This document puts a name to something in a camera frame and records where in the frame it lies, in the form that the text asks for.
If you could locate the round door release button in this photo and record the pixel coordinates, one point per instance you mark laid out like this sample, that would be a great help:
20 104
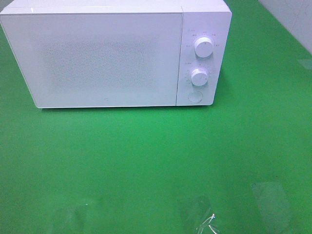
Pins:
195 97

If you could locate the white microwave knob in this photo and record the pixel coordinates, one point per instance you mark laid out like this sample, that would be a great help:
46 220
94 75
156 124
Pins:
204 47
199 77

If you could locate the white microwave door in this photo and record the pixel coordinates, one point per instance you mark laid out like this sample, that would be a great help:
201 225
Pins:
97 60

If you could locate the white microwave oven body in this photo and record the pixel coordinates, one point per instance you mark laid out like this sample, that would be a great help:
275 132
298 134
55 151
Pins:
211 18

